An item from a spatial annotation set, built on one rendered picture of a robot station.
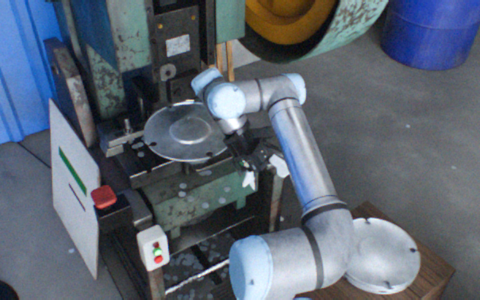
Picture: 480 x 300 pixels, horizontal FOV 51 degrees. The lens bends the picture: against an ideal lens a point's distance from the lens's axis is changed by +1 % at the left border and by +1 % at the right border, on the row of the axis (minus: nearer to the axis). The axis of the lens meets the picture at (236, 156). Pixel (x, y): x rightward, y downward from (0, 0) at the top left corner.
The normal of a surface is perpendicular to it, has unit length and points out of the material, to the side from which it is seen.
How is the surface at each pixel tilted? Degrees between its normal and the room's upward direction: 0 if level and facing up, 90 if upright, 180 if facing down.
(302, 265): 44
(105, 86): 90
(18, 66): 90
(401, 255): 0
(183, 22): 90
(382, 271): 0
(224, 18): 90
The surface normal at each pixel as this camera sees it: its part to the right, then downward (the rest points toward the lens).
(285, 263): 0.15, -0.28
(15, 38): 0.52, 0.58
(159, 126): 0.01, -0.73
